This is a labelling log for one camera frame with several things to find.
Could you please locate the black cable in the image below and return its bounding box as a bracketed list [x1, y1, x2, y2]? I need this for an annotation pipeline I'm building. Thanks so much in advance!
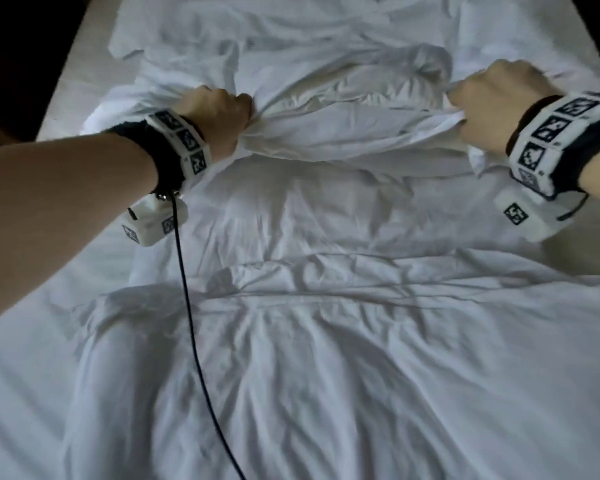
[171, 194, 249, 480]

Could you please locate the person's left hand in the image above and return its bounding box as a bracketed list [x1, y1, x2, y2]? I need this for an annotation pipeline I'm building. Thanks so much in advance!
[176, 86, 255, 164]

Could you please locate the black marker wrist band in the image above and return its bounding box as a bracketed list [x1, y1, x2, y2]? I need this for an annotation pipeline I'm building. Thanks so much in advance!
[505, 92, 600, 201]
[101, 109, 214, 196]

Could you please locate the person's left forearm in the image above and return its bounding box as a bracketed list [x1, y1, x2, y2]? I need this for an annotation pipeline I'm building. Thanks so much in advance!
[0, 131, 159, 336]

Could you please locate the white bed mattress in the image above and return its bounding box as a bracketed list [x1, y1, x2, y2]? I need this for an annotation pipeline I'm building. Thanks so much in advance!
[0, 0, 600, 480]

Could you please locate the white bed sheet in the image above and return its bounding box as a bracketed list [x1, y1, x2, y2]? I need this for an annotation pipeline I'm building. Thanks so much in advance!
[62, 0, 600, 480]

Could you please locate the person's right hand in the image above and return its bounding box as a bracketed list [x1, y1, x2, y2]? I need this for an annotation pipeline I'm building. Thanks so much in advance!
[447, 59, 564, 156]

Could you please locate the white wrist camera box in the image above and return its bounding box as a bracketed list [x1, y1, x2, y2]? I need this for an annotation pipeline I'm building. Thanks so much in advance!
[122, 192, 190, 246]
[493, 186, 589, 244]

